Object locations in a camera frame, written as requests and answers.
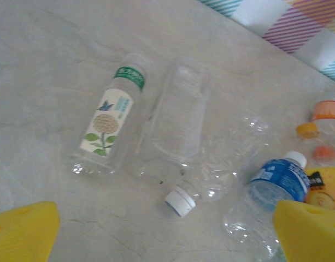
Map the small orange label bottle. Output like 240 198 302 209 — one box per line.
310 100 335 129

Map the clear crumpled bottle white cap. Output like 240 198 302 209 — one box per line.
164 114 271 218

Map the clear square plastic bottle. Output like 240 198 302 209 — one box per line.
137 56 211 167

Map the flower label plastic bottle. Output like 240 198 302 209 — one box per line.
70 53 153 178

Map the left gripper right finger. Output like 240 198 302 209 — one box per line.
273 200 335 262

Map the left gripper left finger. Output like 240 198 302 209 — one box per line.
0 201 61 262

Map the yellow-orange bottle cap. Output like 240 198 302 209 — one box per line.
296 122 320 140

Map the orange juice plastic bottle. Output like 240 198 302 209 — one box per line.
303 168 335 212

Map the blue label plastic bottle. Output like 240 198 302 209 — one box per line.
223 151 312 260

